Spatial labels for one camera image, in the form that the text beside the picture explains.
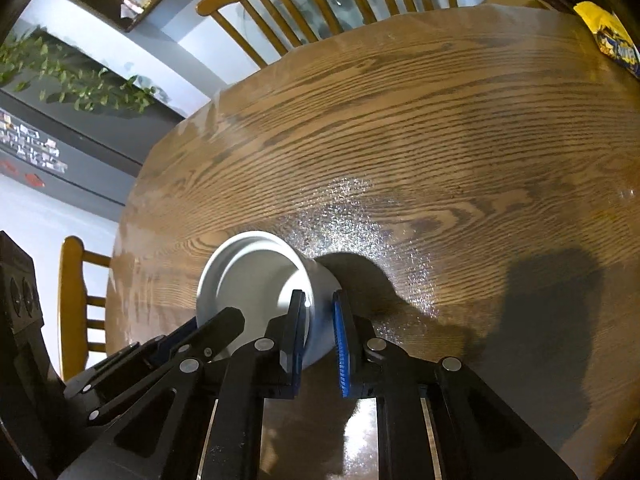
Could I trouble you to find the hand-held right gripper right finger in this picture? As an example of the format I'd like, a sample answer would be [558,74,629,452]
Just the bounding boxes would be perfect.
[332,291,576,480]

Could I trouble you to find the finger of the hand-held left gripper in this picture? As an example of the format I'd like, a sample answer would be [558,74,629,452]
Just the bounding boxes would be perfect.
[87,307,246,424]
[64,317,198,402]

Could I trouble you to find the grey refrigerator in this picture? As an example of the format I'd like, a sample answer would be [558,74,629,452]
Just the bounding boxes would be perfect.
[0,25,186,206]

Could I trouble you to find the cluster of fridge photo magnets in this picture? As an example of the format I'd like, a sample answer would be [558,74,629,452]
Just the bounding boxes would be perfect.
[0,110,68,173]

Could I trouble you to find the large trailing green plant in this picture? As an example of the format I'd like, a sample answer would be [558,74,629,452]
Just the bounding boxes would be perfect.
[0,35,168,113]

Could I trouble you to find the white straight-sided bowl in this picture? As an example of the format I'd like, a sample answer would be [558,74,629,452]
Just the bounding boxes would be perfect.
[196,230,343,368]

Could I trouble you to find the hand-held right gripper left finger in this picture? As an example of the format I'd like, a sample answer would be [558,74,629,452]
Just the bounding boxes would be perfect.
[59,289,308,480]

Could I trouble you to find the yellow snack packet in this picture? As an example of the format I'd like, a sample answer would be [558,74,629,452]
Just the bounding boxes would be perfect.
[572,1,640,80]

